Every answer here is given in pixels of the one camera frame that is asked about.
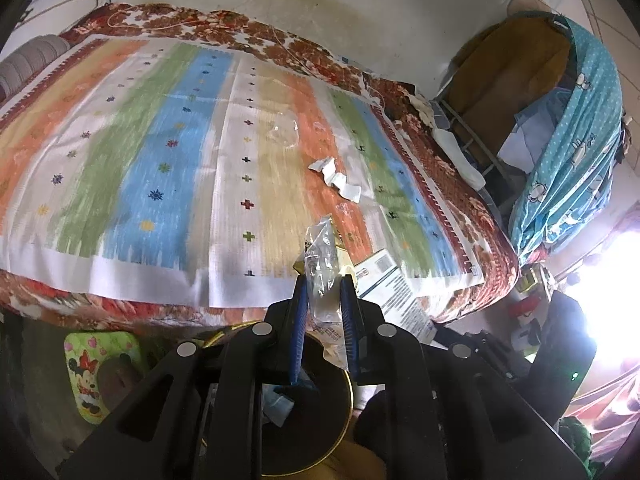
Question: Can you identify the blue polka dot cloth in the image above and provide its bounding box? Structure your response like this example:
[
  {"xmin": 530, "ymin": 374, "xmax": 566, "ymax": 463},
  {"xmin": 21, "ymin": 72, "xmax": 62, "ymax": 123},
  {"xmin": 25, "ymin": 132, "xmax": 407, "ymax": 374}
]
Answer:
[{"xmin": 507, "ymin": 15, "xmax": 626, "ymax": 261}]

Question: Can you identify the pink striped cloth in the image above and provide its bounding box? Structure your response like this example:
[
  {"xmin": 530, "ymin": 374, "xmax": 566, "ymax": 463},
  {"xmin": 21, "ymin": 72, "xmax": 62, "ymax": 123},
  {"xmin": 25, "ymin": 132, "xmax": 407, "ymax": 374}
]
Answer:
[{"xmin": 570, "ymin": 375, "xmax": 640, "ymax": 461}]

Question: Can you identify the clear plastic piece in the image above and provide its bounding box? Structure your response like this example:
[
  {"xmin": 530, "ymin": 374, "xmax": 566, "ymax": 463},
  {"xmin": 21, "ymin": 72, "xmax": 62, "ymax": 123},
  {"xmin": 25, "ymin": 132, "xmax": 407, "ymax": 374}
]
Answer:
[{"xmin": 267, "ymin": 115, "xmax": 301, "ymax": 148}]

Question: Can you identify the striped colourful woven mat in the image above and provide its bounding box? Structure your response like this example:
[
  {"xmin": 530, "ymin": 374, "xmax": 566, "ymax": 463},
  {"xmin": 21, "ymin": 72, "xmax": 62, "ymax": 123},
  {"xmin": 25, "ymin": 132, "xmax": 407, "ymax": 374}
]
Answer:
[{"xmin": 0, "ymin": 35, "xmax": 486, "ymax": 308}]

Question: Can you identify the yellow cloth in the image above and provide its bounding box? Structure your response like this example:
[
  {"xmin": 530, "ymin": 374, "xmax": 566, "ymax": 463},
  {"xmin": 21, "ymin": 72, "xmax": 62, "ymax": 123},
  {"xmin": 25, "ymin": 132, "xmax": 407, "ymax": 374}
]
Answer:
[{"xmin": 315, "ymin": 410, "xmax": 391, "ymax": 480}]

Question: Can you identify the light blue cloth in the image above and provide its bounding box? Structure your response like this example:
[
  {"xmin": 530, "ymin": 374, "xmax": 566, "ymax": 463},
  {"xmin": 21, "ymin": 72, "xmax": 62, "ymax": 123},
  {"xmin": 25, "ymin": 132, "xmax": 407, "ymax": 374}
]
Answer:
[{"xmin": 500, "ymin": 90, "xmax": 571, "ymax": 171}]

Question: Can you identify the brown wooden board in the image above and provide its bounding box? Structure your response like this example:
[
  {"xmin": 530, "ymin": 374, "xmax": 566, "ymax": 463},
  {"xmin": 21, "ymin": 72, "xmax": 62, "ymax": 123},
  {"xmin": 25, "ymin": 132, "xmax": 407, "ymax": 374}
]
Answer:
[{"xmin": 440, "ymin": 10, "xmax": 576, "ymax": 161}]

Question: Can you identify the white blue face mask box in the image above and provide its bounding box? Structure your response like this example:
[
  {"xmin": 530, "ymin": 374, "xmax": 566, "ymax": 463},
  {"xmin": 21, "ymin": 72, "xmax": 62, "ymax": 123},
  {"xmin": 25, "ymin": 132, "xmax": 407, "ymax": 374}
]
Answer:
[{"xmin": 352, "ymin": 247, "xmax": 438, "ymax": 343}]

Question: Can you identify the blue white wrapper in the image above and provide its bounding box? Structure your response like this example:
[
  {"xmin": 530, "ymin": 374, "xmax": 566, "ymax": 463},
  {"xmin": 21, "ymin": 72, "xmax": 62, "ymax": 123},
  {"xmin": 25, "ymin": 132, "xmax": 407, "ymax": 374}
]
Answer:
[{"xmin": 262, "ymin": 385, "xmax": 296, "ymax": 428}]

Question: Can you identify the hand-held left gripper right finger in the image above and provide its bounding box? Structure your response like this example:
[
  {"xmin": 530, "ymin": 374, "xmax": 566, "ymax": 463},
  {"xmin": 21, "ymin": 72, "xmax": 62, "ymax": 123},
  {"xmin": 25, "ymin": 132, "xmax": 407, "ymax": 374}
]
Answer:
[{"xmin": 340, "ymin": 274, "xmax": 588, "ymax": 480}]

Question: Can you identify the brown floral blanket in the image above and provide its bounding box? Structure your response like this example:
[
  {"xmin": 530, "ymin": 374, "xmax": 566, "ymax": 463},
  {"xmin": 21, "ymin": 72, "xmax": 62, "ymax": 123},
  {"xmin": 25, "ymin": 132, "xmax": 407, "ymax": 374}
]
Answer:
[{"xmin": 0, "ymin": 2, "xmax": 521, "ymax": 331}]

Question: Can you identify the torn white paper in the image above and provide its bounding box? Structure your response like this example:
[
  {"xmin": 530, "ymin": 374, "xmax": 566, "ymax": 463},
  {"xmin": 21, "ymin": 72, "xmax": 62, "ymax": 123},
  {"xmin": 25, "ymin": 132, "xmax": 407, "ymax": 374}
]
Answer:
[{"xmin": 307, "ymin": 156, "xmax": 363, "ymax": 204}]

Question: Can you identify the red object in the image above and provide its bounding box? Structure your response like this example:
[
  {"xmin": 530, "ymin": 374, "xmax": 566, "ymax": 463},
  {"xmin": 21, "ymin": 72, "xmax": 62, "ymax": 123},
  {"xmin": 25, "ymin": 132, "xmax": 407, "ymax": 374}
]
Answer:
[{"xmin": 510, "ymin": 295, "xmax": 543, "ymax": 318}]

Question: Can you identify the grey ribbed cushion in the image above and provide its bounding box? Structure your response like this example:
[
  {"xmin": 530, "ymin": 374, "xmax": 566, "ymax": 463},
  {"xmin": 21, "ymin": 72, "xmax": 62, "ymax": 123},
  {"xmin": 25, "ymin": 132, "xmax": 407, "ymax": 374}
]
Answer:
[{"xmin": 0, "ymin": 35, "xmax": 71, "ymax": 103}]

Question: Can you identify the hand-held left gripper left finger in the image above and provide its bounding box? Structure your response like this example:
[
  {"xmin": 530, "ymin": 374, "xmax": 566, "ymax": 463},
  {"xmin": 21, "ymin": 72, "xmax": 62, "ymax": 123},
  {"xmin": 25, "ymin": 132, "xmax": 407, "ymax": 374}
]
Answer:
[{"xmin": 60, "ymin": 274, "xmax": 321, "ymax": 480}]

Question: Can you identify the green cartoon stool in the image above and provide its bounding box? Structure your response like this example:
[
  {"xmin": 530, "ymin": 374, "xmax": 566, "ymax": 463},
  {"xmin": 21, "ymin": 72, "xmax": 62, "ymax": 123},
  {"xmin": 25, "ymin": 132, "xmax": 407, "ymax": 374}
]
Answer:
[{"xmin": 64, "ymin": 332, "xmax": 143, "ymax": 426}]

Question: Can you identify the metal rack frame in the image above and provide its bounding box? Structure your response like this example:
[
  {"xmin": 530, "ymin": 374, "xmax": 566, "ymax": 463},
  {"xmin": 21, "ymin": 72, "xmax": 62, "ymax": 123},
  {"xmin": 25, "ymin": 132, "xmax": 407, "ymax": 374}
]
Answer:
[{"xmin": 435, "ymin": 67, "xmax": 531, "ymax": 196}]

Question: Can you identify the black bin with gold rim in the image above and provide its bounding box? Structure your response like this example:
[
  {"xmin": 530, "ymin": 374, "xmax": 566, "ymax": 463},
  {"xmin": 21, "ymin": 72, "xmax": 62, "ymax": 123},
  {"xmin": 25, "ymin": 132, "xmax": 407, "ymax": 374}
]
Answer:
[{"xmin": 200, "ymin": 320, "xmax": 357, "ymax": 478}]

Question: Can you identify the yellow green box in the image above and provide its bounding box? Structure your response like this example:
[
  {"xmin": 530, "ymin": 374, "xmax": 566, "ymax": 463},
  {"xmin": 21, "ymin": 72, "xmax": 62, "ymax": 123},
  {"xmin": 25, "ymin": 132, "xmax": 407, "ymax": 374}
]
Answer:
[{"xmin": 520, "ymin": 265, "xmax": 551, "ymax": 293}]

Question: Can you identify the cream cloth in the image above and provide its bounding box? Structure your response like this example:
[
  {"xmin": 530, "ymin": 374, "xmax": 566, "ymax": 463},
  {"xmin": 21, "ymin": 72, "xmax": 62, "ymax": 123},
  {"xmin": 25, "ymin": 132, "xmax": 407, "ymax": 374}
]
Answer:
[{"xmin": 407, "ymin": 95, "xmax": 441, "ymax": 123}]

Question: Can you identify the clear plastic wrapper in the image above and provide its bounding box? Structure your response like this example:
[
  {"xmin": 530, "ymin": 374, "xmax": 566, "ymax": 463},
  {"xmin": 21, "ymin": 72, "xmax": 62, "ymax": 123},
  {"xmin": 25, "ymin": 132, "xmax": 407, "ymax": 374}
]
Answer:
[{"xmin": 302, "ymin": 215, "xmax": 351, "ymax": 321}]

